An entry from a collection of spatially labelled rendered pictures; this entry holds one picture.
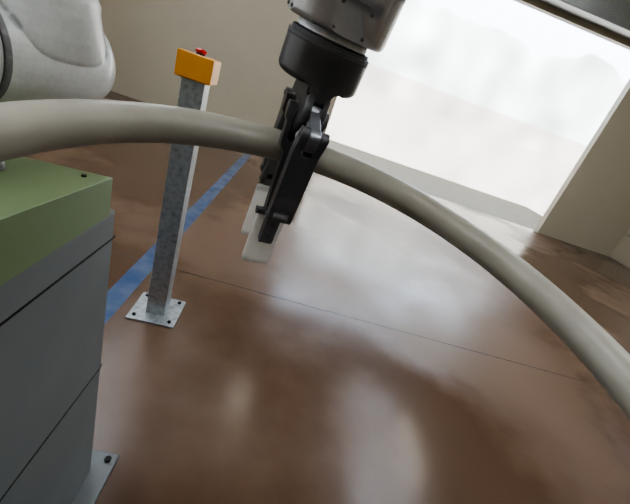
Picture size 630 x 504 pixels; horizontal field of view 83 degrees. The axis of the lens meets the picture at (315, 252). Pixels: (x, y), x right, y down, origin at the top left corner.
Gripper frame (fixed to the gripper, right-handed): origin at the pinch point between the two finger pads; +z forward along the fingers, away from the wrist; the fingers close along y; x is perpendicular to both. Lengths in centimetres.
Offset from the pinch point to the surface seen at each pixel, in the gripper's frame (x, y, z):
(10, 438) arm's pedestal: -25, 3, 45
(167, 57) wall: -80, -614, 130
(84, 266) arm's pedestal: -22.0, -17.0, 27.2
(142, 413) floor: -7, -33, 103
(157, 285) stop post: -12, -86, 96
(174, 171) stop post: -15, -94, 46
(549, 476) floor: 155, -7, 92
